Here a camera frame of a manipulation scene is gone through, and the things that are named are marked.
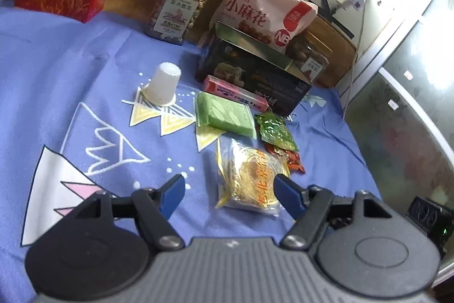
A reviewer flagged pink snack bag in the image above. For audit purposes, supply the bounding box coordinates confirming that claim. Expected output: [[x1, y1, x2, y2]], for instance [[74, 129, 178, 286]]
[[209, 0, 319, 55]]

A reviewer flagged blue printed blanket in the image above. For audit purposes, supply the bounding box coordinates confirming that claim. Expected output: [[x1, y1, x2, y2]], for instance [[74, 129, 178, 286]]
[[0, 0, 382, 303]]

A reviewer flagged grey patterned wardrobe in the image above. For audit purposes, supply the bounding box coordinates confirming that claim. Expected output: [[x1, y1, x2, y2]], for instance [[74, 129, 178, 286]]
[[346, 0, 454, 289]]

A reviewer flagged pink candy box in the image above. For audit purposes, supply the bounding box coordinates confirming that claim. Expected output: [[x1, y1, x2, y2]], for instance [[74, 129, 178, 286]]
[[203, 75, 269, 112]]

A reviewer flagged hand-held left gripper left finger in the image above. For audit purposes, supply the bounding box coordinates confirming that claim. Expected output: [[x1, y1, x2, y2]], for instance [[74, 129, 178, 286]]
[[71, 174, 186, 251]]

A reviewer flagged red snack packet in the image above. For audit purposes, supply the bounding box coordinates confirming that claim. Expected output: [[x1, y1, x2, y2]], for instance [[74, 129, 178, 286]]
[[265, 143, 306, 175]]

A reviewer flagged white cable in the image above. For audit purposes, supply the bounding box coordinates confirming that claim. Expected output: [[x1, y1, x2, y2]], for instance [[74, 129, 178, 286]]
[[341, 0, 373, 119]]

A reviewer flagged tall nut jar gold lid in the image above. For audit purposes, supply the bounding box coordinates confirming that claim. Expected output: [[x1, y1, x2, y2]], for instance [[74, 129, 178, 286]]
[[144, 0, 213, 46]]

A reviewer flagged gold mooncake packet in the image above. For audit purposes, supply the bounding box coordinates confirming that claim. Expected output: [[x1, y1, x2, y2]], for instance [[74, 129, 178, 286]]
[[215, 136, 292, 217]]

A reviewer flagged plain green snack packet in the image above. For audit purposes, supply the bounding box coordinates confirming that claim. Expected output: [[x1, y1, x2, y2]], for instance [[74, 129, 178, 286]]
[[194, 92, 257, 139]]

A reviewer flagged short nut jar gold lid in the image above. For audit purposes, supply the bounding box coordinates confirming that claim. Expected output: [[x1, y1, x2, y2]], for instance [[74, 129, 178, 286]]
[[285, 30, 334, 83]]

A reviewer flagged white paper cup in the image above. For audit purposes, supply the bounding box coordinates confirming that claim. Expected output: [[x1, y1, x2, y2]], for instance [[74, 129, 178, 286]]
[[142, 62, 182, 107]]

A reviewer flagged green patterned snack packet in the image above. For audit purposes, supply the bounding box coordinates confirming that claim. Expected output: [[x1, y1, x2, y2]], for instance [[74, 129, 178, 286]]
[[254, 112, 299, 152]]

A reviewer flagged black power strip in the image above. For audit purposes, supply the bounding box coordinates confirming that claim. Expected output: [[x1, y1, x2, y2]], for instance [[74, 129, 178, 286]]
[[404, 197, 451, 257]]

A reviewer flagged black tin box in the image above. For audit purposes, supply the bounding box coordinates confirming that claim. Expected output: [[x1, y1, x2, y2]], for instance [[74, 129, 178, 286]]
[[194, 22, 313, 117]]

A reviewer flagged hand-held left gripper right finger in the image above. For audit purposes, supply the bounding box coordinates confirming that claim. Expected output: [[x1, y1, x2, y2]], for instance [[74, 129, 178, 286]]
[[275, 174, 394, 250]]

